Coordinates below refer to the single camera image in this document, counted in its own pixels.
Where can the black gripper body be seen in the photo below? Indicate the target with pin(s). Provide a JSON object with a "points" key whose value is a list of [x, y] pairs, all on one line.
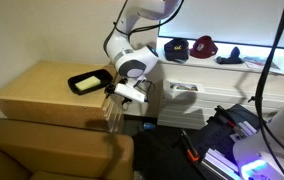
{"points": [[119, 83]]}

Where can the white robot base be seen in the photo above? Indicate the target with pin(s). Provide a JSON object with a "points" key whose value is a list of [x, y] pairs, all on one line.
{"points": [[282, 133]]}

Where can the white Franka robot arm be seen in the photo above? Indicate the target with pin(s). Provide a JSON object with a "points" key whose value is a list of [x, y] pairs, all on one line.
{"points": [[132, 63]]}

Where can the yellow sponge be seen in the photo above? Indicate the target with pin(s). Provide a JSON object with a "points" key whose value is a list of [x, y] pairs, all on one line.
{"points": [[88, 83]]}

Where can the black plastic tray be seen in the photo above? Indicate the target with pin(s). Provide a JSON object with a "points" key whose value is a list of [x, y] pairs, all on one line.
{"points": [[78, 80]]}

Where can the small blue object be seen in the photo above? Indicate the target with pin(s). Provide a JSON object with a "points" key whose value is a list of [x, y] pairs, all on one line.
{"points": [[148, 126]]}

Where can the picture label card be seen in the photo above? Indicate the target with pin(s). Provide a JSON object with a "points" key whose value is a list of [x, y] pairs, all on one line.
{"points": [[185, 87]]}

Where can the navy baseball cap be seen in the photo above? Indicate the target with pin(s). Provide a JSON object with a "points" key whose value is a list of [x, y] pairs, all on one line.
{"points": [[176, 50]]}

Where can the light wooden cabinet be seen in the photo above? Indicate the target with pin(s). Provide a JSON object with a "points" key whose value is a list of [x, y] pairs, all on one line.
{"points": [[42, 86]]}

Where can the brown leather couch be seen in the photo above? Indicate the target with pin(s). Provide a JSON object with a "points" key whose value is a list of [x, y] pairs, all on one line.
{"points": [[55, 150]]}

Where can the maroon baseball cap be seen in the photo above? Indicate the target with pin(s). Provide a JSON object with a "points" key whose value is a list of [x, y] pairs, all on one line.
{"points": [[203, 46]]}

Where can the black red hand tool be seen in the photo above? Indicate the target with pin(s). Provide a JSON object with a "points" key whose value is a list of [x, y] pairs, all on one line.
{"points": [[227, 116]]}

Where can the dark blue cloth item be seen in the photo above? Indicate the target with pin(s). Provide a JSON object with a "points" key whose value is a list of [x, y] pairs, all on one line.
{"points": [[230, 59]]}

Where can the aluminium extrusion bar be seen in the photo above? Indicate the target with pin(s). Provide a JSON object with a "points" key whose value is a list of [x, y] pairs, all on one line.
{"points": [[220, 163]]}

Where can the small white bars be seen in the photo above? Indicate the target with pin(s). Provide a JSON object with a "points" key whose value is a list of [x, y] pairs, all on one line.
{"points": [[245, 130]]}

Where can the white window blind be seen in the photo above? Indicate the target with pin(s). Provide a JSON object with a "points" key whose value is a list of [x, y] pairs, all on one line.
{"points": [[228, 20]]}

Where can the printed magazine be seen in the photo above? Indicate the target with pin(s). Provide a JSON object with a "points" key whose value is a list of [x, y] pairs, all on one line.
{"points": [[258, 63]]}

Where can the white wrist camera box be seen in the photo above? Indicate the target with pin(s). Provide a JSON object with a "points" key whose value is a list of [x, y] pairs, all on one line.
{"points": [[130, 92]]}

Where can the white wall heater unit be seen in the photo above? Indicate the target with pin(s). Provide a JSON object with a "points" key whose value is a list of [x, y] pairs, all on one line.
{"points": [[222, 100]]}

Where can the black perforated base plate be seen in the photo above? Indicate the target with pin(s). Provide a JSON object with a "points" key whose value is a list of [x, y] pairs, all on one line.
{"points": [[215, 136]]}

